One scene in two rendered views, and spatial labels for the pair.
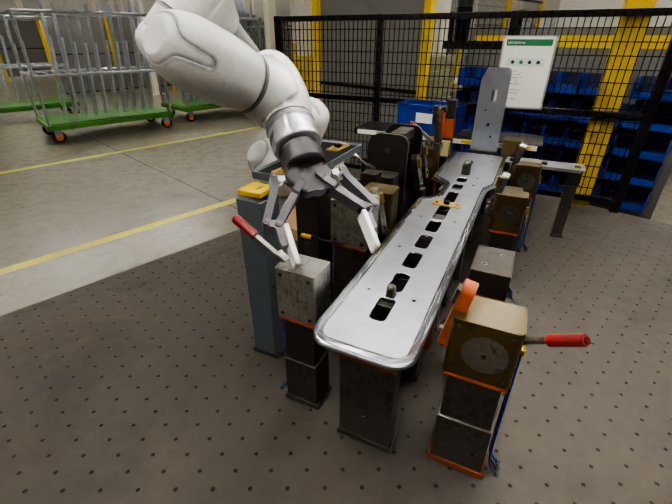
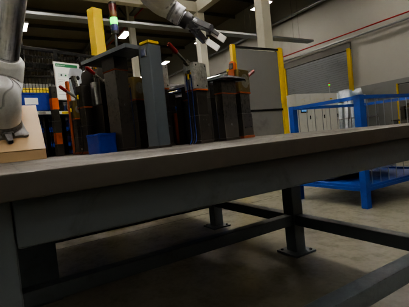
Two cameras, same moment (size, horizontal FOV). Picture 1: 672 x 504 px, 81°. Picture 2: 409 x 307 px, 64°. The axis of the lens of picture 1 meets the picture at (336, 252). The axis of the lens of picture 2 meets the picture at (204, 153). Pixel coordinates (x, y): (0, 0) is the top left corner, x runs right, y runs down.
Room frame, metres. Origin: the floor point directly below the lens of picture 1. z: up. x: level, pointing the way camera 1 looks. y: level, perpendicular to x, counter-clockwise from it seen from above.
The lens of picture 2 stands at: (0.27, 1.53, 0.72)
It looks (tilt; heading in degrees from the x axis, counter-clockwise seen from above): 3 degrees down; 284
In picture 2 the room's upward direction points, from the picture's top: 6 degrees counter-clockwise
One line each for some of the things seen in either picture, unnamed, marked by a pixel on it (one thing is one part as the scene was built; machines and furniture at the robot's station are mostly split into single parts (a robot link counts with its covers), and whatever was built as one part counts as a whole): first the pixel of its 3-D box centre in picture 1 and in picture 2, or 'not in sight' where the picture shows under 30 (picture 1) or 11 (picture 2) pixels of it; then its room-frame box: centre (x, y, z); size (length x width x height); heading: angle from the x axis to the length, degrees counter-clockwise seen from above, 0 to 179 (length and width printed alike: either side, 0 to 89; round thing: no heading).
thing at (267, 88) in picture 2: not in sight; (262, 113); (0.61, -3.51, 1.00); 1.04 x 0.14 x 2.00; 46
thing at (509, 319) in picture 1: (479, 394); (241, 105); (0.50, -0.26, 0.88); 0.14 x 0.09 x 0.36; 64
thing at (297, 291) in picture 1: (300, 334); (196, 104); (0.66, 0.08, 0.88); 0.12 x 0.07 x 0.36; 64
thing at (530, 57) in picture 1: (522, 73); (67, 81); (1.99, -0.87, 1.30); 0.23 x 0.02 x 0.31; 64
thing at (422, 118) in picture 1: (430, 116); (28, 103); (2.05, -0.47, 1.09); 0.30 x 0.17 x 0.13; 56
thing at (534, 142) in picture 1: (444, 134); (41, 114); (2.01, -0.55, 1.01); 0.90 x 0.22 x 0.03; 64
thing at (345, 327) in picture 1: (447, 208); (143, 98); (1.10, -0.34, 1.00); 1.38 x 0.22 x 0.02; 154
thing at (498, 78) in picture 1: (490, 110); (77, 91); (1.77, -0.67, 1.17); 0.12 x 0.01 x 0.34; 64
